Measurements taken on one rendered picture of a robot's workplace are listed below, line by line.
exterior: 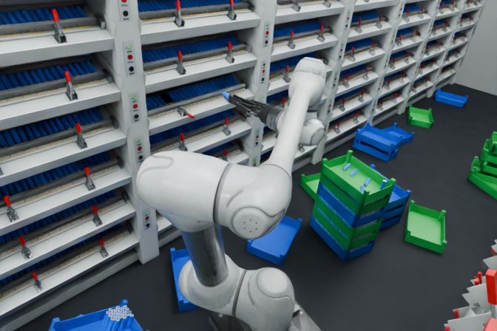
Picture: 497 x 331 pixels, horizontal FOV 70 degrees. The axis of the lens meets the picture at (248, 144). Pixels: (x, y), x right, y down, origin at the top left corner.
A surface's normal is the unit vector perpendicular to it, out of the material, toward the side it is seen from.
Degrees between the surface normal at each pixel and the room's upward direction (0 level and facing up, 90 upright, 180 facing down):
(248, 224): 80
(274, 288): 5
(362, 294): 0
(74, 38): 22
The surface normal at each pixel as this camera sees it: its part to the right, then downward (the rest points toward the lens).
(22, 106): 0.32, -0.64
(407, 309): 0.07, -0.85
